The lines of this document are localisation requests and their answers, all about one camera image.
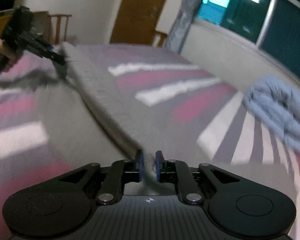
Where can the grey curtain left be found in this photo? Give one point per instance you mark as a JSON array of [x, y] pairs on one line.
[[181, 25]]

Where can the window with metal frame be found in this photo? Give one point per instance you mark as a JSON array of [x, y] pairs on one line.
[[272, 25]]

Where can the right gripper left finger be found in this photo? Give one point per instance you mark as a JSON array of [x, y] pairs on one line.
[[119, 174]]

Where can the wooden chair by door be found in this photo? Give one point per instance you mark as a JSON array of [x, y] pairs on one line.
[[159, 38]]

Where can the grey pants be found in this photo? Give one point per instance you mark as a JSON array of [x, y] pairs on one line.
[[45, 127]]

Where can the person's left hand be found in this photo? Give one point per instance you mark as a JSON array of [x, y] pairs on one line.
[[4, 50]]

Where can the brown wooden door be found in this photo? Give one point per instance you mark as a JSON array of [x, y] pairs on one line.
[[136, 21]]

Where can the striped pink grey bedsheet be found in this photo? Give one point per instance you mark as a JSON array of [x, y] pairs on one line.
[[154, 100]]

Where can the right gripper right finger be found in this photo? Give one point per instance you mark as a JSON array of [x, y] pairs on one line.
[[178, 173]]

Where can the folded light blue quilt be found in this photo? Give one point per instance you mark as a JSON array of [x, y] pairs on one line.
[[277, 105]]

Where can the wooden chair far left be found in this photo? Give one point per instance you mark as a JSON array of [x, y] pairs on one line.
[[58, 27]]

